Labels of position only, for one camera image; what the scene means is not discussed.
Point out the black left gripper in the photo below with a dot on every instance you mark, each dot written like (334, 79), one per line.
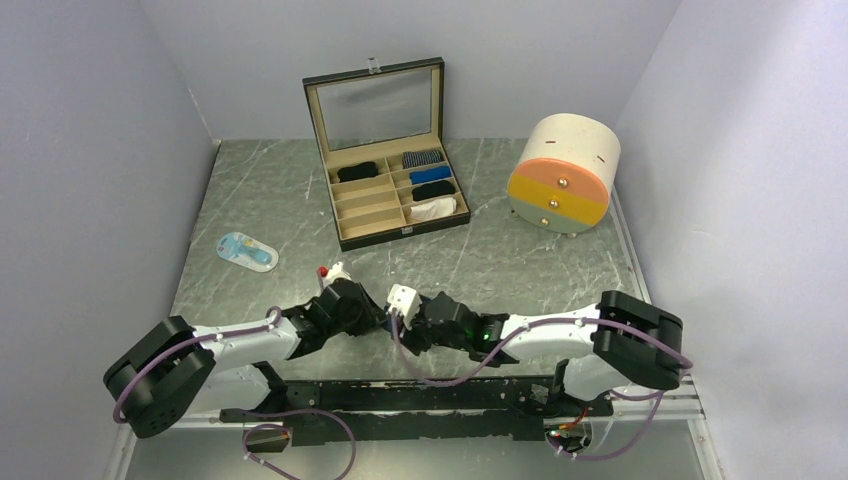
(371, 315)

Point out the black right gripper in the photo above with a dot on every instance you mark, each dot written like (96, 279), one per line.
(411, 338)

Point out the black underwear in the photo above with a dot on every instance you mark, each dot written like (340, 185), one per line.
(363, 170)

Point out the navy white underwear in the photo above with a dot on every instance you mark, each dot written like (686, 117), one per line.
(424, 301)

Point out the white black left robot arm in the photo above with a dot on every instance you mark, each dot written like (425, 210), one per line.
(177, 368)

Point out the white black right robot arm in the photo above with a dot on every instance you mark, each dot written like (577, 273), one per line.
(617, 341)

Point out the white rolled cloth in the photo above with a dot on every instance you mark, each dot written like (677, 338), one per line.
(433, 209)

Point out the blue packaged item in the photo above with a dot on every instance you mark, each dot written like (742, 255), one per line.
(247, 252)

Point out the black rolled cloth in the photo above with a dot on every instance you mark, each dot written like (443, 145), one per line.
(432, 190)

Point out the blue rolled cloth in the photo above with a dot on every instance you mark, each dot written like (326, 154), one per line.
(429, 175)

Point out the striped rolled cloth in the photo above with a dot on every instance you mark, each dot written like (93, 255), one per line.
(412, 159)

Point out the black beige organizer box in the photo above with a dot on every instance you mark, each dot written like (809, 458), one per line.
(377, 114)

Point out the round cream drawer cabinet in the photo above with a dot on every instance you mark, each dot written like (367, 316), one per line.
(564, 178)

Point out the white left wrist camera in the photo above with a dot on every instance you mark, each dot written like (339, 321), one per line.
(327, 275)

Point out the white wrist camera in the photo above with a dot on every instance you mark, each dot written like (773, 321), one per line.
(404, 302)
(327, 275)

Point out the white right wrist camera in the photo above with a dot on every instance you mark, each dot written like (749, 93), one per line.
(404, 302)

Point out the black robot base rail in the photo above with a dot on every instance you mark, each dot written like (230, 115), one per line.
(517, 407)

